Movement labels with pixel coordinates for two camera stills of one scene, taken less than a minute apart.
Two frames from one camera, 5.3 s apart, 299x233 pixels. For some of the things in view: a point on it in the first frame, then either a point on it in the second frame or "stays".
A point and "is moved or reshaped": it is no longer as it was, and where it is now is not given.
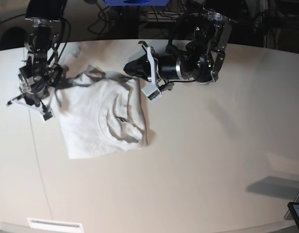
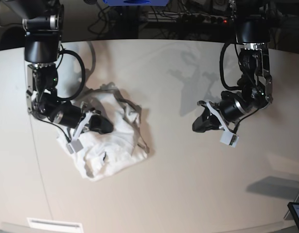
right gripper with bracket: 35,97 -> 77,119
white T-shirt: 100,113 is moved or reshaped
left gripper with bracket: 165,70 -> 230,110
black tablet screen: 297,209 stays
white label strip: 45,224 stays
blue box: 135,3 stays
